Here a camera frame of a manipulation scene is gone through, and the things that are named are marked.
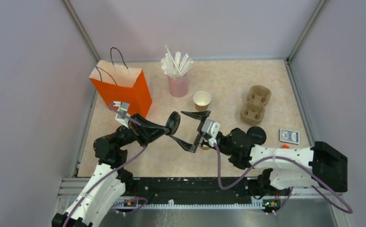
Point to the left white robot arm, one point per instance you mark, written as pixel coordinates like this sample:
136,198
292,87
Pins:
110,180

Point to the orange paper bag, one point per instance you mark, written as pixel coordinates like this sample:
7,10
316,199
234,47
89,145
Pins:
115,81

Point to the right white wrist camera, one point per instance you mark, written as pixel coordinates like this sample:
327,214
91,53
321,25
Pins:
211,128

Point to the bundle of white wrapped straws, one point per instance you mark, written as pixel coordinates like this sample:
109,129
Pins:
176,66

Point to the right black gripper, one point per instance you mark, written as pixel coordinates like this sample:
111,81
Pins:
201,137

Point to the black plastic cup lid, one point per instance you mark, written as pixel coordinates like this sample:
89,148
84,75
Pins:
257,135

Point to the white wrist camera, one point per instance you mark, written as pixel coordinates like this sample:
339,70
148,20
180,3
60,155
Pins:
122,112
211,128

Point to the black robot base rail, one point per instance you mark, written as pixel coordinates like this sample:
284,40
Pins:
200,191

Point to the stack of brown paper cups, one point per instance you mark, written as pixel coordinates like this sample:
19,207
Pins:
202,99

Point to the blue playing card deck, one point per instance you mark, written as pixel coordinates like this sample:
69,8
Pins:
289,136

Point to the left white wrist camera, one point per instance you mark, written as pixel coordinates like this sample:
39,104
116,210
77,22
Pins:
122,112

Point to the pink cylindrical straw holder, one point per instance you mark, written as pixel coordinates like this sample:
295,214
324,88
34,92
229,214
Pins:
178,87

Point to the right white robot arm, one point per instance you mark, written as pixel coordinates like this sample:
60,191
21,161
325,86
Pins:
319,165

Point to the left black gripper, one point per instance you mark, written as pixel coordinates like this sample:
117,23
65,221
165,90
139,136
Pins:
148,131

